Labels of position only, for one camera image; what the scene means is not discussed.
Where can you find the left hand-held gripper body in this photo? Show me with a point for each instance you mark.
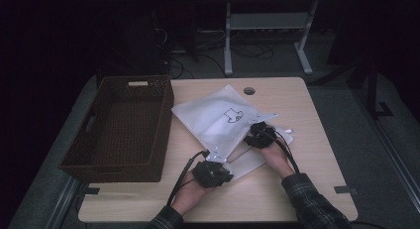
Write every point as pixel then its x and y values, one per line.
pixel 209 174

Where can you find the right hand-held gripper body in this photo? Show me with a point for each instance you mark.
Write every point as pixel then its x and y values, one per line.
pixel 261 136

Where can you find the white zippered laundry bag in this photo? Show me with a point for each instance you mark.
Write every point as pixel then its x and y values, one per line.
pixel 214 120

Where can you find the brown wicker basket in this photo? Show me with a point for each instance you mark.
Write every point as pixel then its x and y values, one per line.
pixel 132 123

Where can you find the person's right hand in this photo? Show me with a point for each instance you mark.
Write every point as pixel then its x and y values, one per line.
pixel 275 159

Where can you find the person's left hand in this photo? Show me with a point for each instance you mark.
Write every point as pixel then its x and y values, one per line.
pixel 191 196

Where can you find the grey round table grommet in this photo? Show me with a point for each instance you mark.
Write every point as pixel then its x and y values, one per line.
pixel 249 90

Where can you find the black tape strip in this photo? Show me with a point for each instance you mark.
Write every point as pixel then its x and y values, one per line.
pixel 91 191
pixel 345 189

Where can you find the black metal stand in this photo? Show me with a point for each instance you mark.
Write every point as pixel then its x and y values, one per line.
pixel 373 90

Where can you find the white metal desk frame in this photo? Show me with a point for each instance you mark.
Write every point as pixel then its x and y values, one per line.
pixel 267 21

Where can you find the metal floor rail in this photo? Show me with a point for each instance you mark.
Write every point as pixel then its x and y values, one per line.
pixel 61 206
pixel 393 149

